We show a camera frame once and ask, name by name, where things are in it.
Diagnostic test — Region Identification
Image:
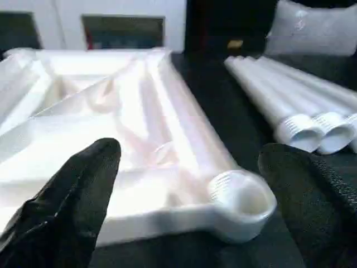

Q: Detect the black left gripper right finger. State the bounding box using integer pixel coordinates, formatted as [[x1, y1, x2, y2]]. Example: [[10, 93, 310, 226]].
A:
[[258, 142, 357, 268]]

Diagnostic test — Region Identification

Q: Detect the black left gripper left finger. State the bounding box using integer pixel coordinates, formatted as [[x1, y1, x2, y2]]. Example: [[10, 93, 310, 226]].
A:
[[0, 137, 122, 268]]

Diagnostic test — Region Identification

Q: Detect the white plastic table top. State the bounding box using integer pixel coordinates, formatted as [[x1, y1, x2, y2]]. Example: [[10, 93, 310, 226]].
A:
[[0, 46, 278, 248]]

